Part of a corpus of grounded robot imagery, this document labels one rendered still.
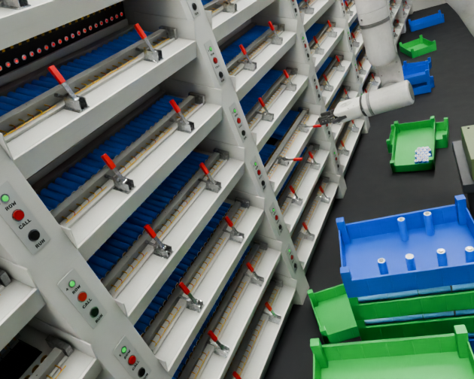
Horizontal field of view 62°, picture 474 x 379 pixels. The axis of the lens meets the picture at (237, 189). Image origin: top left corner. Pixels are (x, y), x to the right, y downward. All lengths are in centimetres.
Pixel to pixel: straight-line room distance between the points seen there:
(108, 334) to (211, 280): 38
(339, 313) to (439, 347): 68
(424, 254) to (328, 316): 64
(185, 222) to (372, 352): 53
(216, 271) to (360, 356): 45
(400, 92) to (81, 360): 119
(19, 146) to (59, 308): 29
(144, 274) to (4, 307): 31
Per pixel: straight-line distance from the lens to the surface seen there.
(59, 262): 77
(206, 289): 112
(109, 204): 86
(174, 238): 101
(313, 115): 188
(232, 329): 125
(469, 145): 164
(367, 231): 109
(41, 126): 81
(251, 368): 140
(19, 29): 81
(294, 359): 150
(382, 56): 140
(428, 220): 104
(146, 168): 94
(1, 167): 72
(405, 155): 229
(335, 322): 155
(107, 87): 91
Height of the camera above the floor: 119
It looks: 28 degrees down
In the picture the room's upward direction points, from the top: 23 degrees counter-clockwise
